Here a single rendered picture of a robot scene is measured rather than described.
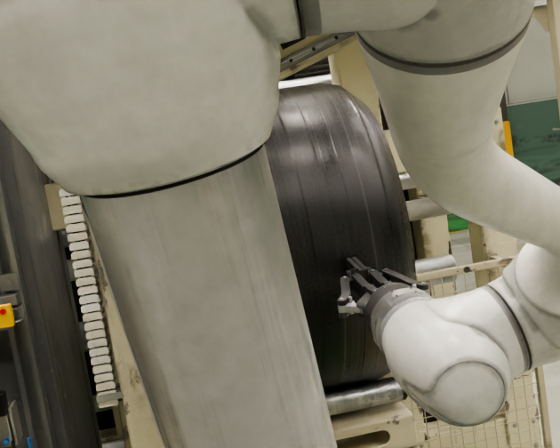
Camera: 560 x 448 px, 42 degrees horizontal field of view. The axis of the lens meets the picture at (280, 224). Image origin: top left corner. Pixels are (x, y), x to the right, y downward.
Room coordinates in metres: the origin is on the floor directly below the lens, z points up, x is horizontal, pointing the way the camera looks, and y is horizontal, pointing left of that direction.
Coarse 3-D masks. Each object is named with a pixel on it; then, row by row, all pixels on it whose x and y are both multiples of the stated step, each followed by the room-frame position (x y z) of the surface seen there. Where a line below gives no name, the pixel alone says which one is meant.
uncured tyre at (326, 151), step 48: (288, 96) 1.29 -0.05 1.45; (336, 96) 1.28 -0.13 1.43; (288, 144) 1.18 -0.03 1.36; (336, 144) 1.18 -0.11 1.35; (384, 144) 1.22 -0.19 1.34; (288, 192) 1.13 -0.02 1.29; (336, 192) 1.14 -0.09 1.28; (384, 192) 1.15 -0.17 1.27; (288, 240) 1.11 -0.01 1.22; (336, 240) 1.12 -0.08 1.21; (384, 240) 1.13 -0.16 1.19; (336, 288) 1.12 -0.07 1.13; (336, 336) 1.15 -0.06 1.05; (336, 384) 1.25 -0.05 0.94
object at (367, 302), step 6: (378, 288) 0.92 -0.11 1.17; (384, 288) 0.91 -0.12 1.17; (390, 288) 0.90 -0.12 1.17; (396, 288) 0.89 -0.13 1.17; (402, 288) 0.89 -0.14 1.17; (366, 294) 0.96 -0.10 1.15; (372, 294) 0.91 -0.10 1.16; (378, 294) 0.90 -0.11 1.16; (384, 294) 0.89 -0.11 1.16; (360, 300) 0.94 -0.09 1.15; (366, 300) 0.94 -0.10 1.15; (372, 300) 0.90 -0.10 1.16; (378, 300) 0.89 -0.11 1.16; (360, 306) 0.93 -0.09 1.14; (366, 306) 0.91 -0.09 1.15; (372, 306) 0.89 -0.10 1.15; (366, 312) 0.91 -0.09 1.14; (366, 318) 0.91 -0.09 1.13
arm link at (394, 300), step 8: (408, 288) 0.88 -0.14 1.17; (416, 288) 0.88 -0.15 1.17; (384, 296) 0.87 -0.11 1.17; (392, 296) 0.86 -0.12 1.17; (400, 296) 0.85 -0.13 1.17; (408, 296) 0.84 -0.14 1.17; (416, 296) 0.84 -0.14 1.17; (424, 296) 0.84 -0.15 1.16; (376, 304) 0.87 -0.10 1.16; (384, 304) 0.85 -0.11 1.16; (392, 304) 0.84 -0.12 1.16; (400, 304) 0.83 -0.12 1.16; (376, 312) 0.86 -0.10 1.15; (384, 312) 0.84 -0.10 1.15; (392, 312) 0.83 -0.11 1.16; (376, 320) 0.85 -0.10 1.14; (384, 320) 0.83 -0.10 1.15; (376, 328) 0.85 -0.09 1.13; (376, 336) 0.85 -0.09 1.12
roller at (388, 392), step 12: (360, 384) 1.27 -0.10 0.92; (372, 384) 1.27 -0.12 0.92; (384, 384) 1.27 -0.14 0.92; (396, 384) 1.26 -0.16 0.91; (336, 396) 1.25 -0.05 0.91; (348, 396) 1.25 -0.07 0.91; (360, 396) 1.25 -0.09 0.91; (372, 396) 1.25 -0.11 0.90; (384, 396) 1.26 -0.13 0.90; (396, 396) 1.26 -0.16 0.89; (336, 408) 1.24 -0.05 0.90; (348, 408) 1.25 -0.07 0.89; (360, 408) 1.26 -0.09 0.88
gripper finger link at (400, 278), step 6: (384, 270) 1.04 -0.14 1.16; (390, 270) 1.04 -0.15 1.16; (390, 276) 1.02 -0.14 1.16; (396, 276) 1.01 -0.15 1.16; (402, 276) 1.01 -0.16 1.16; (396, 282) 1.01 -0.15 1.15; (402, 282) 1.00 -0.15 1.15; (408, 282) 0.98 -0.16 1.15; (414, 282) 0.98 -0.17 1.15; (420, 282) 0.98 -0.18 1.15; (420, 288) 0.97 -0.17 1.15; (426, 288) 0.96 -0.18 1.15
